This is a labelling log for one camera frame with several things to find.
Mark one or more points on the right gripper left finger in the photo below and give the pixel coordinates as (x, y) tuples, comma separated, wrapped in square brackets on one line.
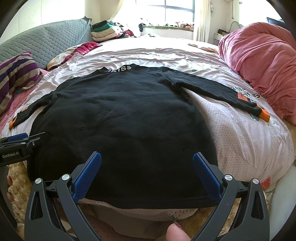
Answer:
[(42, 220)]

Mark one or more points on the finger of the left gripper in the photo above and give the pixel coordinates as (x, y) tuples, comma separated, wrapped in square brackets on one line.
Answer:
[(18, 137)]

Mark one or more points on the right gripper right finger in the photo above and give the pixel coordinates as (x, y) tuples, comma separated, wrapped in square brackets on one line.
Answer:
[(251, 221)]

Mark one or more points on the black sweater orange cuffs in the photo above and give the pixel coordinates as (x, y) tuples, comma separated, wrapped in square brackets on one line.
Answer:
[(142, 123)]

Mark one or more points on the folded clothes stack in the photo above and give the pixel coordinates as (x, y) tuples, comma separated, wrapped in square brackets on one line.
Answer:
[(106, 30)]

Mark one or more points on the left hand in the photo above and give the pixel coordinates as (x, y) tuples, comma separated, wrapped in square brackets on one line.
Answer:
[(9, 195)]

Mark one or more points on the right hand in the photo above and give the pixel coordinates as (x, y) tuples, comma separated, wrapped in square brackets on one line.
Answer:
[(176, 233)]

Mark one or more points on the beige fuzzy rug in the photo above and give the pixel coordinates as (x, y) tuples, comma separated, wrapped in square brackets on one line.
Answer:
[(21, 190)]

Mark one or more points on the purple striped pillow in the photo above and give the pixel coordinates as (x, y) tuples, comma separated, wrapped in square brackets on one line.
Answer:
[(18, 74)]

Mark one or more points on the pink strawberry print bedsheet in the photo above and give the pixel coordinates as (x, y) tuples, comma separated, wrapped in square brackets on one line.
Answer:
[(247, 146)]

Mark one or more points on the red and cream blanket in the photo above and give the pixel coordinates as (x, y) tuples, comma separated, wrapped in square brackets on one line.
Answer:
[(81, 49)]

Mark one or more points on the grey quilted headboard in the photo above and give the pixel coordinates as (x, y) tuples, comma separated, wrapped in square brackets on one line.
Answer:
[(47, 41)]

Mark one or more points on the pink rolled duvet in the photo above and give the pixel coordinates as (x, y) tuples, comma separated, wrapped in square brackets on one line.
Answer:
[(264, 56)]

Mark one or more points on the white side desk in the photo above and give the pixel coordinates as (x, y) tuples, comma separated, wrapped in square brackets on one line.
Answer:
[(219, 35)]

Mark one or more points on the green window sill clutter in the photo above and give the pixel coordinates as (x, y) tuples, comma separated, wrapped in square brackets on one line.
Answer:
[(175, 25)]

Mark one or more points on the white curtain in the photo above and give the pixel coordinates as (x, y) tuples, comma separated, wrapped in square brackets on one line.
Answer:
[(202, 19)]

